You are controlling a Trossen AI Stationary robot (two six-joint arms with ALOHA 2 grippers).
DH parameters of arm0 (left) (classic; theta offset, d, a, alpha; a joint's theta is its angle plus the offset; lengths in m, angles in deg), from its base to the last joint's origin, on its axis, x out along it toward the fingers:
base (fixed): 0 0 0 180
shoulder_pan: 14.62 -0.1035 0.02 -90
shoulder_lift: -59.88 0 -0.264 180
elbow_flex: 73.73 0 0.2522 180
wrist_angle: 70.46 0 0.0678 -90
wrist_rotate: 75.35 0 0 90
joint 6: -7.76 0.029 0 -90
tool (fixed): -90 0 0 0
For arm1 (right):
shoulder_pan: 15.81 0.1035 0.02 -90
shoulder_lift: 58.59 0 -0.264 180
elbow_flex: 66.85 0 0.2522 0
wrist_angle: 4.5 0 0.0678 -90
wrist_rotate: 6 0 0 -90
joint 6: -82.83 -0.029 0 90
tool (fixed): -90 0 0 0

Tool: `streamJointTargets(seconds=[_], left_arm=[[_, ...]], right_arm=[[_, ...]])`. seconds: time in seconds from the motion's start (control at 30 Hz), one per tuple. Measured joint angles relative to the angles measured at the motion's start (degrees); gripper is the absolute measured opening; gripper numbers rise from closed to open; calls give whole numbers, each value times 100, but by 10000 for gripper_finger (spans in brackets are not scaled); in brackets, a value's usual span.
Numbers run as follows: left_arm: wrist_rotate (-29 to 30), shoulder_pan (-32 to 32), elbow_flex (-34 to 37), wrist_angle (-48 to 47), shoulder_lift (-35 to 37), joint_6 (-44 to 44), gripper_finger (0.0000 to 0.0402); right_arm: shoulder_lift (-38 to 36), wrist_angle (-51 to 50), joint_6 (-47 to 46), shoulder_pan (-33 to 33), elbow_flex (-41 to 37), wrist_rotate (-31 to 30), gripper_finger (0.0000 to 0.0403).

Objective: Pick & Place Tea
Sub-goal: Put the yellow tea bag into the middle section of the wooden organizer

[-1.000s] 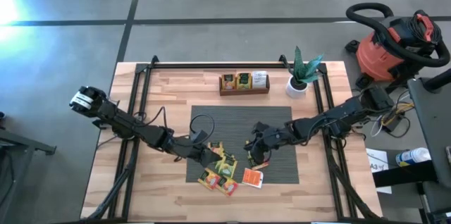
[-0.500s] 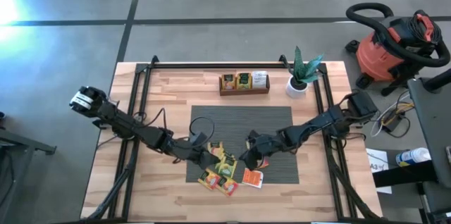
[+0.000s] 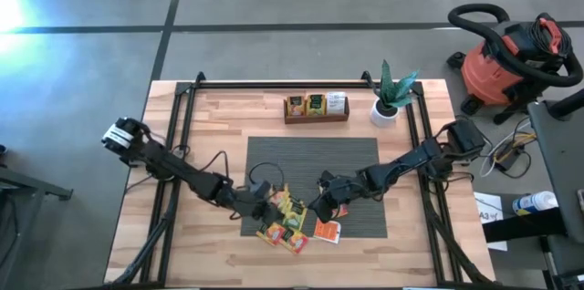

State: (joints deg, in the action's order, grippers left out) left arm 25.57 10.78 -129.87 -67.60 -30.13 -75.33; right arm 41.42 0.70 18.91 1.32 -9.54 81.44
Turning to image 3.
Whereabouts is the green lemon lime tea packet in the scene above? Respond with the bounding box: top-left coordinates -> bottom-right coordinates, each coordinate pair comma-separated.
306,94 -> 327,117
282,198 -> 309,232

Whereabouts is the black floor stand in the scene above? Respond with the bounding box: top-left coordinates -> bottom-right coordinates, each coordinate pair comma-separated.
0,142 -> 75,290

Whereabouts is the dark grey woven placemat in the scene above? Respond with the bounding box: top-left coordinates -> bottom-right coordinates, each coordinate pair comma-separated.
240,137 -> 388,239

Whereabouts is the orange black shop vacuum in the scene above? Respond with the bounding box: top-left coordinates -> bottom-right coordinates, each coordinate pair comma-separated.
445,3 -> 584,126

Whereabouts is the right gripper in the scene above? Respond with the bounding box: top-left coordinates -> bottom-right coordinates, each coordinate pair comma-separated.
308,171 -> 369,224

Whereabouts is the white paper sheet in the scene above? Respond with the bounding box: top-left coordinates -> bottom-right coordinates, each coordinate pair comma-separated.
474,191 -> 509,253

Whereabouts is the white spray can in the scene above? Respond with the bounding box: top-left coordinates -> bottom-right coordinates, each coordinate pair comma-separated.
511,190 -> 559,217

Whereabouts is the black camera cable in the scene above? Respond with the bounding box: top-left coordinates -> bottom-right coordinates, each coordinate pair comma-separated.
198,150 -> 287,191

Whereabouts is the brown wooden tea organizer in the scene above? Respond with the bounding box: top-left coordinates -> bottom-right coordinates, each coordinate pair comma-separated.
283,91 -> 350,125

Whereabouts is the mango tea sachet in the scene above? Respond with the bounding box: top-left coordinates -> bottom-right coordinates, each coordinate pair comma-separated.
278,228 -> 310,254

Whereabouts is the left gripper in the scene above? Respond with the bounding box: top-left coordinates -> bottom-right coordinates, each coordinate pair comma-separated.
227,188 -> 285,226

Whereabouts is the black power adapter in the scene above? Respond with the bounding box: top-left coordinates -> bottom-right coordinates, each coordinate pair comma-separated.
495,146 -> 527,173

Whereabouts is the green plant in white pot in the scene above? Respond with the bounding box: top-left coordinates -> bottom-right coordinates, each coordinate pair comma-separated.
369,59 -> 420,128

